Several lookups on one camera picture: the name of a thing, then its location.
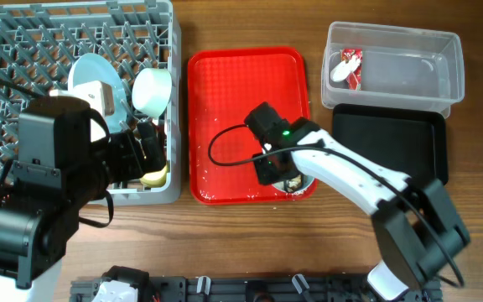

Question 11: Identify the yellow cup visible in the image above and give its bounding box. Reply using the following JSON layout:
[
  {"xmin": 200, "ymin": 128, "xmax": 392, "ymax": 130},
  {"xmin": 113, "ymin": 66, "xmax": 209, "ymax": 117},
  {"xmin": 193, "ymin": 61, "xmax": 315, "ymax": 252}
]
[{"xmin": 139, "ymin": 166, "xmax": 168, "ymax": 188}]

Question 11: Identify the blue bowl with food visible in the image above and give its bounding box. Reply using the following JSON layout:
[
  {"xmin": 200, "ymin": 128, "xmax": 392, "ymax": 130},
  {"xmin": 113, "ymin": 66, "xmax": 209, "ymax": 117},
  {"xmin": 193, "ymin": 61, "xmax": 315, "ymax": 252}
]
[{"xmin": 273, "ymin": 174, "xmax": 314, "ymax": 195}]

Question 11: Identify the green bowl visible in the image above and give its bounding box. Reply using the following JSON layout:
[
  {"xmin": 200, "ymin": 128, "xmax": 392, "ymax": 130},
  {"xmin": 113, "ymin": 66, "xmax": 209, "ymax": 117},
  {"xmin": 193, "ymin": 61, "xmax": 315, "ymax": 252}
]
[{"xmin": 132, "ymin": 68, "xmax": 173, "ymax": 119}]

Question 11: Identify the light blue plate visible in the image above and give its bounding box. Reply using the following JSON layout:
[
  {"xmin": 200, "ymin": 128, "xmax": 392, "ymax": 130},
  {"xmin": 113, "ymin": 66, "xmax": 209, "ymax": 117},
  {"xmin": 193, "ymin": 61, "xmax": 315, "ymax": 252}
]
[{"xmin": 68, "ymin": 53, "xmax": 127, "ymax": 133}]

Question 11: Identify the white napkin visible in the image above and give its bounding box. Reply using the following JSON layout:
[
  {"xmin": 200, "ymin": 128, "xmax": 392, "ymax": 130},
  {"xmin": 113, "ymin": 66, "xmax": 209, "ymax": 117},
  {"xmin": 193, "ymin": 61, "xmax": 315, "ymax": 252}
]
[{"xmin": 330, "ymin": 55, "xmax": 361, "ymax": 82}]

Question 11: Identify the red snack wrapper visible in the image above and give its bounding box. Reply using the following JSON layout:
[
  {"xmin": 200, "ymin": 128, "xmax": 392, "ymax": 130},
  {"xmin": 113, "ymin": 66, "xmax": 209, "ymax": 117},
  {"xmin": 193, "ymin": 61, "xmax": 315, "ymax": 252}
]
[{"xmin": 340, "ymin": 48, "xmax": 363, "ymax": 91}]

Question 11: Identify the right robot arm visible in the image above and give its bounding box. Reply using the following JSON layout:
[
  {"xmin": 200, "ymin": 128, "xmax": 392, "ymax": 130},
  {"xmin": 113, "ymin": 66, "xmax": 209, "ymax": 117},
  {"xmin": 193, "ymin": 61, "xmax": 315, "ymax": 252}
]
[{"xmin": 245, "ymin": 117, "xmax": 470, "ymax": 300}]

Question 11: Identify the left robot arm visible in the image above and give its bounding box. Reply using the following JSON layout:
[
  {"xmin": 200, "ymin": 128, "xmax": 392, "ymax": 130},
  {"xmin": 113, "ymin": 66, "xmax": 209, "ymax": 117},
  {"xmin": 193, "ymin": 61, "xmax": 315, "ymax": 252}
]
[{"xmin": 0, "ymin": 96, "xmax": 166, "ymax": 301}]

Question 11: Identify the grey dishwasher rack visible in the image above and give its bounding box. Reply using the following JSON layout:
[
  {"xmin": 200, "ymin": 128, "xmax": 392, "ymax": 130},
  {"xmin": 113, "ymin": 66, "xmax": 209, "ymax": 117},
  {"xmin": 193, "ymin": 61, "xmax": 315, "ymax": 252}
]
[{"xmin": 0, "ymin": 0, "xmax": 183, "ymax": 206}]

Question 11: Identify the red plastic tray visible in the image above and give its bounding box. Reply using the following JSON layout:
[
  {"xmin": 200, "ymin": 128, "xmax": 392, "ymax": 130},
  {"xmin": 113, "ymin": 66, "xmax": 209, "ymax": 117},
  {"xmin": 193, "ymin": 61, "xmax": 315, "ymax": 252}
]
[{"xmin": 188, "ymin": 46, "xmax": 316, "ymax": 206}]

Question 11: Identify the clear plastic bin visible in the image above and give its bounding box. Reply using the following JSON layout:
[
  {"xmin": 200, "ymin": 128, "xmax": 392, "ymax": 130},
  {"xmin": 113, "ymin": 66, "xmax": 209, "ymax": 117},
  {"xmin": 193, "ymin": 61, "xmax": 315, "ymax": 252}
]
[{"xmin": 320, "ymin": 21, "xmax": 465, "ymax": 118}]

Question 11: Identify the black tray bin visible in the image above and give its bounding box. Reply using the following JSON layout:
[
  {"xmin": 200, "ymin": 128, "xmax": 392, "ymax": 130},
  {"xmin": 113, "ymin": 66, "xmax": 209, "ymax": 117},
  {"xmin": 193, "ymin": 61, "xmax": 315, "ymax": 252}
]
[{"xmin": 332, "ymin": 104, "xmax": 449, "ymax": 184}]

